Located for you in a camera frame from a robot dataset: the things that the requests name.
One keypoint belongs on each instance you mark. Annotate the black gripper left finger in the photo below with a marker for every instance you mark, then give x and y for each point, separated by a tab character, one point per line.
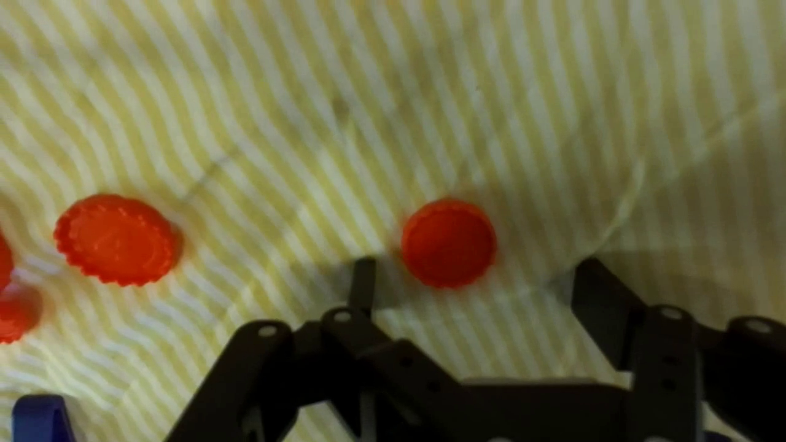
329	385

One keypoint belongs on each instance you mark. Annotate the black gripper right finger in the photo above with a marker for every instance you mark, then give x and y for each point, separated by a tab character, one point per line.
679	377

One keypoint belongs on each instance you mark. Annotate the orange game chip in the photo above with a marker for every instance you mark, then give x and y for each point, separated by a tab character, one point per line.
449	245
15	315
119	240

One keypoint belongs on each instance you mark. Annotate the blue gameboard with holes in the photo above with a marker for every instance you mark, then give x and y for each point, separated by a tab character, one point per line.
40	420

